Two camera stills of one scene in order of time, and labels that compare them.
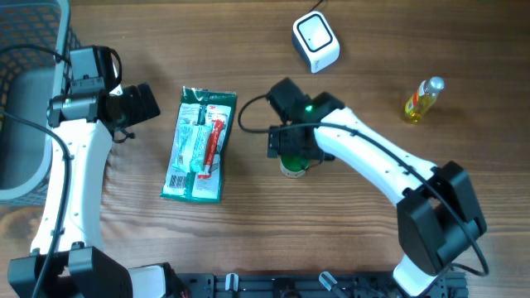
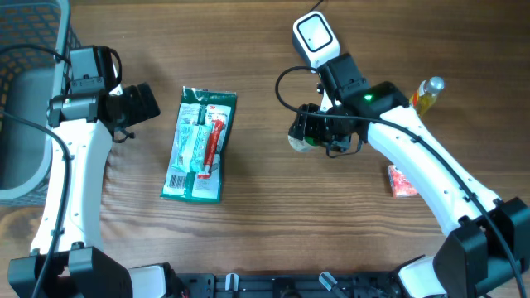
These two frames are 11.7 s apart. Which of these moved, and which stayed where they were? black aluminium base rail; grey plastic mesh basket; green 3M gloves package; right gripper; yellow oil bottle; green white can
Moved: right gripper; green white can
Stayed: yellow oil bottle; black aluminium base rail; grey plastic mesh basket; green 3M gloves package
